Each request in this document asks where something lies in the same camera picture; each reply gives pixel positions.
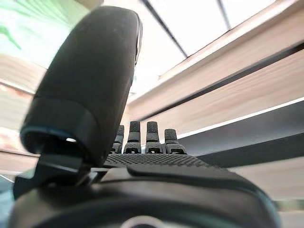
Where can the napa cabbage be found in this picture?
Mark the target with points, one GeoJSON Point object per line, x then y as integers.
{"type": "Point", "coordinates": [14, 23]}

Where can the wooden slatted crate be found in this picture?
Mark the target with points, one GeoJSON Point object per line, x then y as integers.
{"type": "Point", "coordinates": [213, 95]}

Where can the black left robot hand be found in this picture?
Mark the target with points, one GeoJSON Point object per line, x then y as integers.
{"type": "Point", "coordinates": [83, 71]}

